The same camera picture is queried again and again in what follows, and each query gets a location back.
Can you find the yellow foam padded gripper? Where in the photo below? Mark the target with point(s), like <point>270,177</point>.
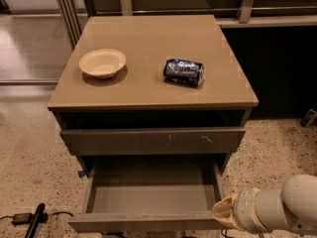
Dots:
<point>245,209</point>

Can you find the grey drawer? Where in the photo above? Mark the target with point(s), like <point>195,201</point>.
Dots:
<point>158,141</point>
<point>150,193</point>

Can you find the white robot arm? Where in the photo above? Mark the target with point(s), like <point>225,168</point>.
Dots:
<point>292,208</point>

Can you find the grey top drawer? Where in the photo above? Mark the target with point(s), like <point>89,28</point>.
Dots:
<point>158,141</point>

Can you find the grey drawer cabinet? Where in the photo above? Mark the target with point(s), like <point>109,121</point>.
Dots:
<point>138,96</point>

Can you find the small dark floor device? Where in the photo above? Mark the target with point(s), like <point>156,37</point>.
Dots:
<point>308,118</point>

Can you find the crushed blue soda can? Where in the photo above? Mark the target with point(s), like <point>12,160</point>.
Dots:
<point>183,71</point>

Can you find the black stick tool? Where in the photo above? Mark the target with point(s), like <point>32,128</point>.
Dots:
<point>37,218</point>

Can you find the white paper bowl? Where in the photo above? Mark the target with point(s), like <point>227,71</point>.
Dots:
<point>102,64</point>

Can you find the black power adapter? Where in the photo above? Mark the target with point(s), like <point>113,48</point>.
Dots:
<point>22,218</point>

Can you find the metal shelf rack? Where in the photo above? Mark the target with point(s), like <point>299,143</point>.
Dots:
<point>229,13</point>

